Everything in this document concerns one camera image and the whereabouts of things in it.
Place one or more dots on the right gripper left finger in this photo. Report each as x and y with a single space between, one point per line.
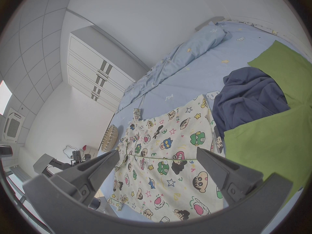
97 169

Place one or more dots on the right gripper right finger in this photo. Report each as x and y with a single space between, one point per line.
217 169

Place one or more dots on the white printed pyjama top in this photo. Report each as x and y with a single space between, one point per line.
165 155

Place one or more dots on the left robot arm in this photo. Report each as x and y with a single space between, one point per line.
43 162

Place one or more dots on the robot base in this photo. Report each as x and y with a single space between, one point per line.
94 203

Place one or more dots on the round woven basket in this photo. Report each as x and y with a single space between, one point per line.
109 138

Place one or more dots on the dark blue garment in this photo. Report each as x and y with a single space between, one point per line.
243 99

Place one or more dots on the white chest of drawers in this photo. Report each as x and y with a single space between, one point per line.
91 152

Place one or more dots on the green shorts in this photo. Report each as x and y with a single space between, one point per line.
263 150

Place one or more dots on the window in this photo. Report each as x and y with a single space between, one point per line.
17 179

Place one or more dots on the ceiling air conditioner vent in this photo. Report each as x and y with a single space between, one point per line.
13 125

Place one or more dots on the white wardrobe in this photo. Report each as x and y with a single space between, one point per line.
82 64

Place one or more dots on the pale blue quilt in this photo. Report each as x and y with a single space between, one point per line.
170 67

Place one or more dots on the ceiling light panel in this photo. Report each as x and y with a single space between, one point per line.
4 97

